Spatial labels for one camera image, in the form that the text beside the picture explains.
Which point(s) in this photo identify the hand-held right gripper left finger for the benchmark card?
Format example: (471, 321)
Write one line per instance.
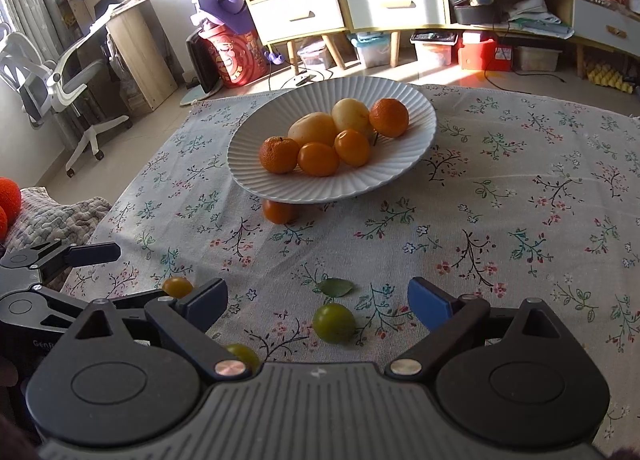
(205, 305)

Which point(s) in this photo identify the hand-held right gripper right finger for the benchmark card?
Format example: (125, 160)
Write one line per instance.
(427, 305)

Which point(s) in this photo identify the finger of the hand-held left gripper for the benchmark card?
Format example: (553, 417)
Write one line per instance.
(135, 299)
(95, 252)

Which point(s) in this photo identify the yellow-green citrus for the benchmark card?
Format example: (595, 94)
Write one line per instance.
(177, 286)

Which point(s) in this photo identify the green lime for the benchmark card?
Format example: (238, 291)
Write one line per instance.
(245, 355)
(333, 323)

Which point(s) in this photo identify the smooth orange kumquat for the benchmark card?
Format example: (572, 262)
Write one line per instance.
(318, 158)
(278, 212)
(352, 147)

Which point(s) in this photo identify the white ribbed plate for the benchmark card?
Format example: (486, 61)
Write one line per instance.
(400, 140)

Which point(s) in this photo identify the orange mandarin with stem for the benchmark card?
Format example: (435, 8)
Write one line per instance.
(389, 117)

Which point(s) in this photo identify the yellow pear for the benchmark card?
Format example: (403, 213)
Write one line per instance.
(312, 129)
(350, 115)

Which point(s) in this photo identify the grey quilted blanket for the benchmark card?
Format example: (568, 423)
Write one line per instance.
(60, 220)

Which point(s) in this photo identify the green leaf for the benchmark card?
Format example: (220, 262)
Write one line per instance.
(334, 286)

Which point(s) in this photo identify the red fuzzy ball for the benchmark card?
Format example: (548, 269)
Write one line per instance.
(10, 195)

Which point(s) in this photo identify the floral white tablecloth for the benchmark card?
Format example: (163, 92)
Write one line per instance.
(500, 190)

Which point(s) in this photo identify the white office chair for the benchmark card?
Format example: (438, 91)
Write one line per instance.
(60, 85)

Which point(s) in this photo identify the light wooden desk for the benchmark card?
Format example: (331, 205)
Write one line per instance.
(135, 50)

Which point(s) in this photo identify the red printed drum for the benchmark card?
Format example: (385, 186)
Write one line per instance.
(237, 57)

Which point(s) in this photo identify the black power strip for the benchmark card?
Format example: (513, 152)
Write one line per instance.
(306, 79)

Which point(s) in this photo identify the clear storage box black lid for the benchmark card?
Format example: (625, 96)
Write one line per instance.
(434, 50)

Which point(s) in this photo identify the red box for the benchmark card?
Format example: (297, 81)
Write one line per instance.
(482, 55)

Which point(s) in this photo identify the small purple toy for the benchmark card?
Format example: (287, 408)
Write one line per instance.
(275, 58)

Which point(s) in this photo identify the clear storage box blue lid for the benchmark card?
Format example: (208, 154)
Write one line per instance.
(372, 52)

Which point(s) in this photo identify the low clear plastic box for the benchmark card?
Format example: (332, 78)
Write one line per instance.
(537, 60)

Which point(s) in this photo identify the clear plastic storage box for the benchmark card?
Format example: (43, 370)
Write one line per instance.
(314, 57)

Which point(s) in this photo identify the purple hat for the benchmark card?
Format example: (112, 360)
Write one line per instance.
(225, 0)

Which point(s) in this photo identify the yellow egg tray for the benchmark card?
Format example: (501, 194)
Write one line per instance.
(610, 77)

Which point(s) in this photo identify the black open case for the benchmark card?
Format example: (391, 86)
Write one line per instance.
(470, 10)

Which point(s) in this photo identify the wooden cabinet white drawers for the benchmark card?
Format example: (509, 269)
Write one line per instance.
(300, 15)

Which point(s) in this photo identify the stack of papers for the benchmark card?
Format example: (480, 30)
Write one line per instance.
(537, 15)

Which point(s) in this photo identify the low cabinet white drawers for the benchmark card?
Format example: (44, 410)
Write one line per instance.
(610, 27)

